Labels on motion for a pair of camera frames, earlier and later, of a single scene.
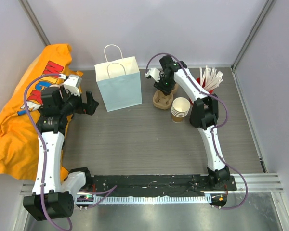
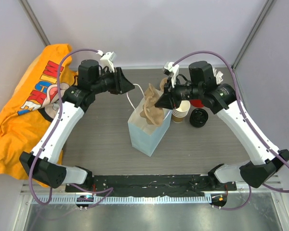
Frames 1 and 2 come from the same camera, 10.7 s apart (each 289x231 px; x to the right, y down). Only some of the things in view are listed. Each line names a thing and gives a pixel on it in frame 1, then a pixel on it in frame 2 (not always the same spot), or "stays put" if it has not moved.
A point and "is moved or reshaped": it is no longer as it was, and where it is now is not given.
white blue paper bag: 118,79 → 144,136
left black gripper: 88,108 → 121,84
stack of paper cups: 179,109 stays put
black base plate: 179,185 stays put
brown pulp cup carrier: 161,101 is moved or reshaped
